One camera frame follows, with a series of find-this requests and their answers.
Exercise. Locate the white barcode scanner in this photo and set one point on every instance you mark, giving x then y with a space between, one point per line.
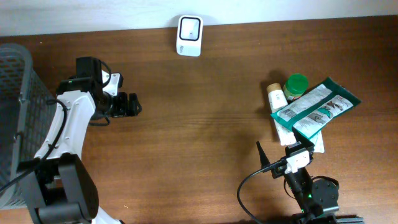
189 36

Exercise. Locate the light green wipes pack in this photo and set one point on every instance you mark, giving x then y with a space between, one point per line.
317 140

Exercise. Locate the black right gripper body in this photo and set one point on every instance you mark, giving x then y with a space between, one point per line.
280 170

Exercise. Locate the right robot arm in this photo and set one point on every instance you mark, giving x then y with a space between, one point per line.
316 196

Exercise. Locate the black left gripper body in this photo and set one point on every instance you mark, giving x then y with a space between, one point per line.
125 104

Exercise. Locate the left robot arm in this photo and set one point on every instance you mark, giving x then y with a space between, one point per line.
55 185

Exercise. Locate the grey plastic mesh basket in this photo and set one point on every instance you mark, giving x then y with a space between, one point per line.
25 116

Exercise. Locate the green glove package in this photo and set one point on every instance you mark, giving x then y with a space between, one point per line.
309 114

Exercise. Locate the white cream tube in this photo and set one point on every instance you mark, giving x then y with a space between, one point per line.
277 101

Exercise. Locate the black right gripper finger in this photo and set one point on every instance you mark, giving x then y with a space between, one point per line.
264 161
302 139

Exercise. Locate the green lid jar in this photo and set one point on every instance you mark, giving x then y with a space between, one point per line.
295 86

